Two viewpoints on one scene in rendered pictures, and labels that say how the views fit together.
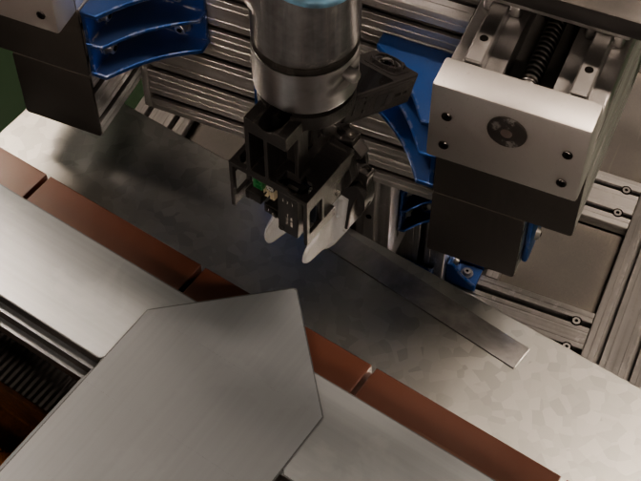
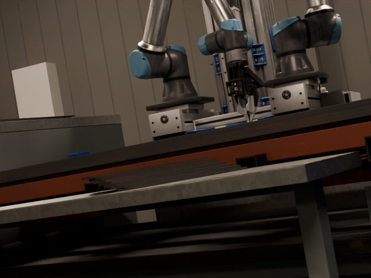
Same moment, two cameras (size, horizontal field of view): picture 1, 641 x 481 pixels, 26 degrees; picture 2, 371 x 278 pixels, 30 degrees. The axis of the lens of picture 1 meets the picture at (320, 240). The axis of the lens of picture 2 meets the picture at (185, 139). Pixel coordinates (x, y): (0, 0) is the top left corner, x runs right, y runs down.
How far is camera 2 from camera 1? 2.07 m
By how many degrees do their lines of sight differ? 56
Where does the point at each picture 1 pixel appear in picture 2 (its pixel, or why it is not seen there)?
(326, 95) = (242, 54)
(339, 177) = (249, 81)
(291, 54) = (233, 43)
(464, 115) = (276, 95)
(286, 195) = (238, 79)
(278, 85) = (232, 53)
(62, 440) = not seen: hidden behind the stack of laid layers
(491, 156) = (285, 105)
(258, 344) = not seen: hidden behind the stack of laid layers
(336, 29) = (240, 37)
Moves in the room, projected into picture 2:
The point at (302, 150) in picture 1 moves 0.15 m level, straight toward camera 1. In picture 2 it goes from (239, 70) to (244, 64)
